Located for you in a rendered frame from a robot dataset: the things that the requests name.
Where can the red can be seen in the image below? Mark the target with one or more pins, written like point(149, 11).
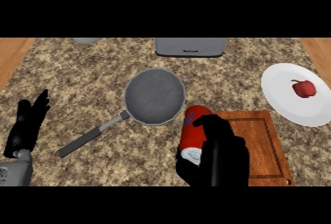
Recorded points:
point(194, 132)

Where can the white plate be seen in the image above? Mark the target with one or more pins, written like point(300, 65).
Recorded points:
point(293, 93)

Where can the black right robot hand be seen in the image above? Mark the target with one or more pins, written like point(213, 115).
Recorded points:
point(222, 157)

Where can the grey appliance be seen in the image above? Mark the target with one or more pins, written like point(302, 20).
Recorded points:
point(191, 46)

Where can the pale grey round object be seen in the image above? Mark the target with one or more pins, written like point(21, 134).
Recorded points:
point(86, 40)

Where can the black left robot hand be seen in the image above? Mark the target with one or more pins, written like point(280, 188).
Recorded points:
point(25, 125)

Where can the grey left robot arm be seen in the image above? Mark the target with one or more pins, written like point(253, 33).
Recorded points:
point(16, 170)

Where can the red bell pepper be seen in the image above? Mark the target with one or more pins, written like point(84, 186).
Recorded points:
point(305, 88)

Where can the grey frying pan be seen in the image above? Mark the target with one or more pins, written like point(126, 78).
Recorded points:
point(151, 97)

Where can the brown wooden cutting board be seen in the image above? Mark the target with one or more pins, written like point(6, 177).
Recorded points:
point(260, 143)

